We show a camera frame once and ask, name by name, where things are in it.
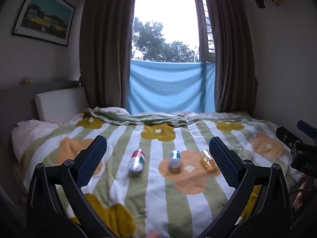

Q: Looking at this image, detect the white headboard cushion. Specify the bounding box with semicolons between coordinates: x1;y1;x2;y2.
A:
35;87;90;123

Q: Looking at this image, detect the window frame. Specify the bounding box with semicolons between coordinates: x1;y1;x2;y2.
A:
135;0;216;63

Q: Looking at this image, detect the small clear glass cup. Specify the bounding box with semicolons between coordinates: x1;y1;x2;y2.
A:
227;145;243;155

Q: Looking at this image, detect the clear cup with blue label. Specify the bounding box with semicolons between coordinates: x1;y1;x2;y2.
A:
168;150;182;169

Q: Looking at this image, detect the striped flower print blanket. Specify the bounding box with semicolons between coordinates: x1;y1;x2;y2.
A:
21;107;301;238

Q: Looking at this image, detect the brown curtain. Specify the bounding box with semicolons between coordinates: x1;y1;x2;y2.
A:
207;0;259;113
79;0;138;111

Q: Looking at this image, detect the framed wall picture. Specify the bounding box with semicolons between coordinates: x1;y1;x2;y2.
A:
11;0;76;47

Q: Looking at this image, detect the clear cup with red label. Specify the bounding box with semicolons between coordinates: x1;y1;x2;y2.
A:
128;148;145;172

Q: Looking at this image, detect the light blue cloth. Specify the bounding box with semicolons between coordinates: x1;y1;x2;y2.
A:
126;59;216;116

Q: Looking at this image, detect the amber glass cup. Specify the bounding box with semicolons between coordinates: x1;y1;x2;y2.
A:
199;149;219;169

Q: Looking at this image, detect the grey bed headboard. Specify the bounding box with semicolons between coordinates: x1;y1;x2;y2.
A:
0;80;83;132

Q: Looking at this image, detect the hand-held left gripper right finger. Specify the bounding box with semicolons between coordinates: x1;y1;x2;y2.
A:
209;136;291;238

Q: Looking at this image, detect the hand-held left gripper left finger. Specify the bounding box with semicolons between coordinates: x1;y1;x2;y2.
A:
26;135;112;238

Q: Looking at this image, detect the person's right hand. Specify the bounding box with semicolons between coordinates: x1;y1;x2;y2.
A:
293;178;309;210

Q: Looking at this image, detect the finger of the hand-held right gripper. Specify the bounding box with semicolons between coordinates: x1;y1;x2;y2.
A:
276;126;304;154
297;120;317;139

